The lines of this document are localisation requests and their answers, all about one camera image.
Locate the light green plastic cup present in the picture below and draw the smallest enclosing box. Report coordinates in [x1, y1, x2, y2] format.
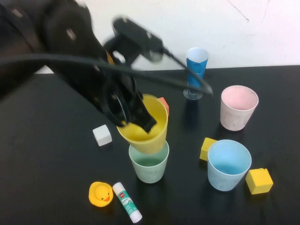
[128, 140, 170, 184]

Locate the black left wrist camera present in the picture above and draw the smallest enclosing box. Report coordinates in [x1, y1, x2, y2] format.
[103, 15, 165, 66]

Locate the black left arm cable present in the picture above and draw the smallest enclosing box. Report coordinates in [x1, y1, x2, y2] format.
[0, 45, 214, 96]

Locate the white foam cube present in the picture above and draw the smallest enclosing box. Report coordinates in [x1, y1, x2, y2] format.
[92, 124, 113, 147]

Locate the yellow rubber duck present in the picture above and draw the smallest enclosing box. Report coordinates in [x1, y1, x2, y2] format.
[88, 181, 115, 208]

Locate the pink plastic cup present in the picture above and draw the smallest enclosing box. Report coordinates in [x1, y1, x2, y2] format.
[220, 85, 259, 132]

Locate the yellow cube with chipped edge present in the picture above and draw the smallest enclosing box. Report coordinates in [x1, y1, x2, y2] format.
[245, 168, 274, 195]

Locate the orange foam cube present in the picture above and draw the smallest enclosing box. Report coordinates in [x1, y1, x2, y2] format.
[157, 97, 170, 116]

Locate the white green glue stick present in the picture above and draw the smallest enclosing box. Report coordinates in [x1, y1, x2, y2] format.
[112, 182, 143, 224]

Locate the yellow foam cube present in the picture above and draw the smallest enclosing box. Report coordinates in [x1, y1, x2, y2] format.
[199, 137, 219, 162]

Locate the yellow plastic cup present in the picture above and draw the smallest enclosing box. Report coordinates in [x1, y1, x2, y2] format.
[116, 93, 169, 155]

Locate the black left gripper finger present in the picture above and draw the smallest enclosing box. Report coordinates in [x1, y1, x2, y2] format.
[127, 93, 158, 135]
[102, 93, 129, 128]

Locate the blue paper cone glass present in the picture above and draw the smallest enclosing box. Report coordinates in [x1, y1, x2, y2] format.
[183, 47, 210, 100]

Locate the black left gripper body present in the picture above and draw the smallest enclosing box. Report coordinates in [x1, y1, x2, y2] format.
[70, 52, 141, 113]

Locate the light blue plastic cup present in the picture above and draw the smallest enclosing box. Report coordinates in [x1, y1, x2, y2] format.
[207, 139, 252, 192]

